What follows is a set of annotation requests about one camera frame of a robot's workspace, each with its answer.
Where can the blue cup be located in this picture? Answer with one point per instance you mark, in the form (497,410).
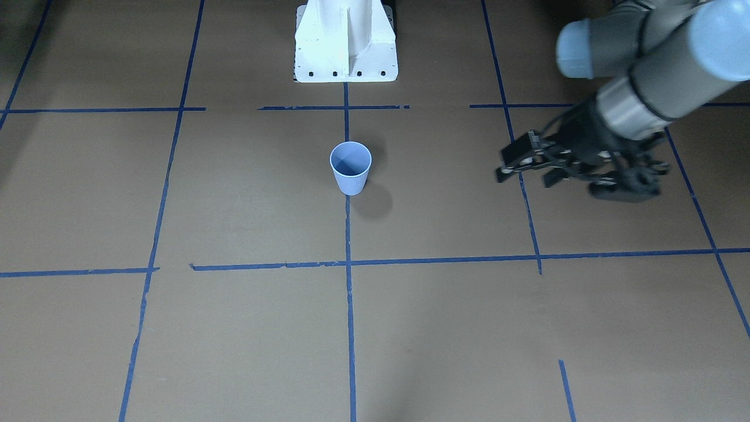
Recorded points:
(350,162)

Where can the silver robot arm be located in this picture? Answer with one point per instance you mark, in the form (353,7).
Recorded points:
(663,60)

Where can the white pedestal column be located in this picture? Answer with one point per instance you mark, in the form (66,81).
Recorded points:
(345,42)

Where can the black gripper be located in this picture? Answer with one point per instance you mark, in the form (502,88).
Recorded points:
(584,136)

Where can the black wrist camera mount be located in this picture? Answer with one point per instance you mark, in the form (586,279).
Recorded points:
(637,182)

